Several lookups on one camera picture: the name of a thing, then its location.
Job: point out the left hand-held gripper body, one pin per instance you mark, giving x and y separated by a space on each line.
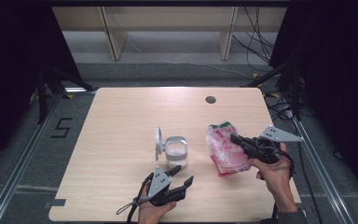
158 185

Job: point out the pink printed plastic bag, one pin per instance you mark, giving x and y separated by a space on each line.
225 155

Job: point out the metal floor rail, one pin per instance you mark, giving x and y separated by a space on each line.
21 165
320 174

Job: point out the black curtain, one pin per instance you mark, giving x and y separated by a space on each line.
338 77
15 62

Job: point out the person's left hand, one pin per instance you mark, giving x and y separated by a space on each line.
150 214

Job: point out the person's right hand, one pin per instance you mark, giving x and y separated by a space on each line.
276 177

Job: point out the black metal stand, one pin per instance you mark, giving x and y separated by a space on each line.
42 99
296 93

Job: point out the black floor marking tape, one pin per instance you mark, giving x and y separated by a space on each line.
61 127

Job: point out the light wooden shelf unit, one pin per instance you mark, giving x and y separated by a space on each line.
167 18

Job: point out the yellow tape piece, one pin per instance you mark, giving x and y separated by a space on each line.
255 75
70 96
274 94

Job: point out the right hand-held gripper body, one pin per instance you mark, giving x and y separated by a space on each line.
279 135

